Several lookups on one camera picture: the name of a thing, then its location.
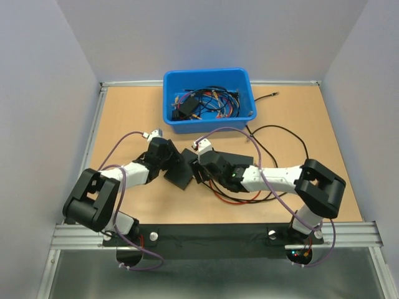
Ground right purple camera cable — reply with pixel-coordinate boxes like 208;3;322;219
195;126;337;268

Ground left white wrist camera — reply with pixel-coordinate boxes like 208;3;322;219
142;128;163;143

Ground front aluminium frame rail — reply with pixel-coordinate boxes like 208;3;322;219
50;222;383;250

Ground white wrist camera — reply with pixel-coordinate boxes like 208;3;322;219
192;138;213;155
142;128;163;143

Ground black network switch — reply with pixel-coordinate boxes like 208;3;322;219
164;148;196;190
214;152;254;171

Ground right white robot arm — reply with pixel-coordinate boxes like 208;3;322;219
190;150;346;243

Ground black ethernet cable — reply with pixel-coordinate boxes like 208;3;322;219
211;90;311;203

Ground aluminium table edge rail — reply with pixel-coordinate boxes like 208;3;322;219
80;83;108;172

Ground blue plastic bin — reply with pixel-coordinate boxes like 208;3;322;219
163;68;257;134

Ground red ethernet cable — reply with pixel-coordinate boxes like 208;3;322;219
208;179;262;206

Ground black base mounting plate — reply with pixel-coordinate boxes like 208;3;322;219
102;222;325;261

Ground tangled cables in bin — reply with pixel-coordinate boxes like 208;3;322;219
170;87;243;121

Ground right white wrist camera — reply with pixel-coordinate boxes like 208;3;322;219
192;138;213;155

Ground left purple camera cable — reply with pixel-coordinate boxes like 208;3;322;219
99;131;165;272

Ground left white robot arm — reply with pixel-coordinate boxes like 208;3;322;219
62;137;185;245

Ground black power adapter in bin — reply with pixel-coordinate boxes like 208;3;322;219
171;97;200;121

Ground purple camera cable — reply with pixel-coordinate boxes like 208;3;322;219
99;131;165;272
195;126;337;268

